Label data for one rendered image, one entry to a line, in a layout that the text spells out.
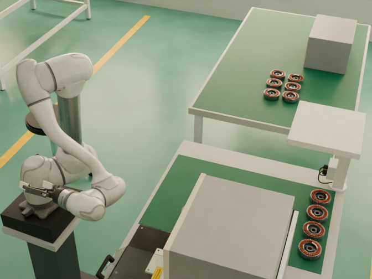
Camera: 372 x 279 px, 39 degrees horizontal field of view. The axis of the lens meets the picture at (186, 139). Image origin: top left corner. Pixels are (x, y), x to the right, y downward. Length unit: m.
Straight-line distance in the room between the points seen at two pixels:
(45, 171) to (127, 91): 2.70
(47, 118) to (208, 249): 0.85
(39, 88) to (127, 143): 2.36
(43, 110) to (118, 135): 2.42
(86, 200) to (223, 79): 1.98
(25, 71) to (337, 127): 1.52
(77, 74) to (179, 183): 1.01
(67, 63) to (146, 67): 3.37
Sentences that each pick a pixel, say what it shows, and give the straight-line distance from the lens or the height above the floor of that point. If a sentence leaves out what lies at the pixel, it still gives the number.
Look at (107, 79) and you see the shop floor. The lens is 5.37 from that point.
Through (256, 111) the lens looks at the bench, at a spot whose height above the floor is 0.75.
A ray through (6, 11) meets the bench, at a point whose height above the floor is 0.73.
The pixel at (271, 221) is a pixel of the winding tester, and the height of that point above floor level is 1.32.
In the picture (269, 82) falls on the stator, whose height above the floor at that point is 0.78.
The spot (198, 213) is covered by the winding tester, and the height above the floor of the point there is 1.32.
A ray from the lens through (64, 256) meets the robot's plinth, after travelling 2.97.
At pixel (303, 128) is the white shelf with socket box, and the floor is 1.21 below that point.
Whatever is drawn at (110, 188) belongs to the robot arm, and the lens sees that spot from 2.28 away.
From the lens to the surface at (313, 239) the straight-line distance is 2.70.
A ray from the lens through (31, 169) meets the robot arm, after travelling 2.58.
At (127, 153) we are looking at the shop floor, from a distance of 4.36.
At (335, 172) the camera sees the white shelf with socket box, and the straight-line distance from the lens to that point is 2.98.
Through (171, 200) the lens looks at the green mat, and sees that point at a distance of 2.85.
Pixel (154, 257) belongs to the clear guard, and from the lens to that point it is 2.17.
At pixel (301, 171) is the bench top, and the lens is 3.12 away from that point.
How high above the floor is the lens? 2.73
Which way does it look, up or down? 37 degrees down
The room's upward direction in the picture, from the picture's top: 1 degrees clockwise
